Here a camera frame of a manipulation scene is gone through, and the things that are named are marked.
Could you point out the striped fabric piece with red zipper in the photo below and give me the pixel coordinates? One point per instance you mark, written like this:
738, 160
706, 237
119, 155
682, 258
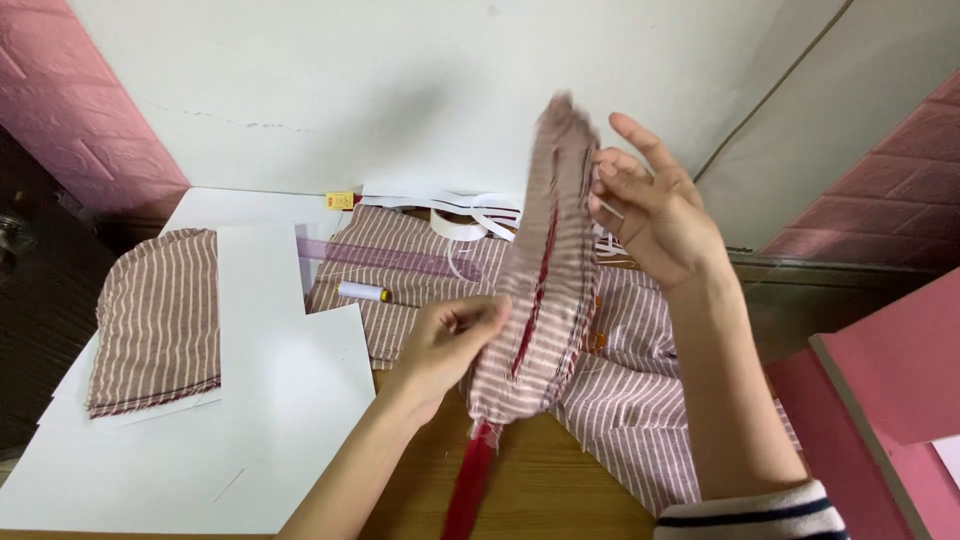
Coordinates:
551, 300

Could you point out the loose white tape strips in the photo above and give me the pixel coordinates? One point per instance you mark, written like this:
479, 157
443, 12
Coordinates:
480, 204

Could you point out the flat pink panel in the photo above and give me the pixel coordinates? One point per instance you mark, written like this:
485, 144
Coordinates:
825, 450

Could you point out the narrow white paper sheet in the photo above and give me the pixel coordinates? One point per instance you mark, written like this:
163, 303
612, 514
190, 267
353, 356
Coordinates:
259, 285

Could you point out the purple transparent ruler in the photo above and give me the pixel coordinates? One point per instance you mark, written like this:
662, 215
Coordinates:
375, 256

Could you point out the white thread spool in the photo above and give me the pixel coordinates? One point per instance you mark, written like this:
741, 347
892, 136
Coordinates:
360, 291

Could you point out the large striped fabric sheet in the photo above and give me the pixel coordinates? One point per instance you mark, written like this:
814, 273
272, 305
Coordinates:
637, 405

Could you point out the pink board with grey edge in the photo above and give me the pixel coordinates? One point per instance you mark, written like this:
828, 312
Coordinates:
900, 375

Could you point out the striped white and navy sleeve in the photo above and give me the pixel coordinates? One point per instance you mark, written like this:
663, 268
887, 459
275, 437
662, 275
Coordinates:
750, 517

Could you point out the large white paper sheet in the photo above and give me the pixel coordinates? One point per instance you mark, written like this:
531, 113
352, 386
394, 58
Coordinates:
225, 465

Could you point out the person's left hand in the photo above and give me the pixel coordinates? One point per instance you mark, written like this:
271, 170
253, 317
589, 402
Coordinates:
435, 360

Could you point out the small yellow box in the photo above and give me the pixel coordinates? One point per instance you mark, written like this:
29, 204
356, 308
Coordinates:
339, 200

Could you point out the rounded striped fabric piece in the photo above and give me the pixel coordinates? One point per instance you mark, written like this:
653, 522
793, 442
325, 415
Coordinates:
157, 322

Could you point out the thin sewing needle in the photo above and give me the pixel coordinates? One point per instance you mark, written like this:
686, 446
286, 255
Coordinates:
611, 211

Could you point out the metal door knob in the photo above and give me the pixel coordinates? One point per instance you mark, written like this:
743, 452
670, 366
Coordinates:
13, 234

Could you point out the person's right hand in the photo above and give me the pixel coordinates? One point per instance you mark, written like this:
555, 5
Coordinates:
667, 225

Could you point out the dark wooden door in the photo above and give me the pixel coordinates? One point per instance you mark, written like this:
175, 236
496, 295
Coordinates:
45, 322

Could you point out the white tape roll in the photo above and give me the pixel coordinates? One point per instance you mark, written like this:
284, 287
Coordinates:
456, 225

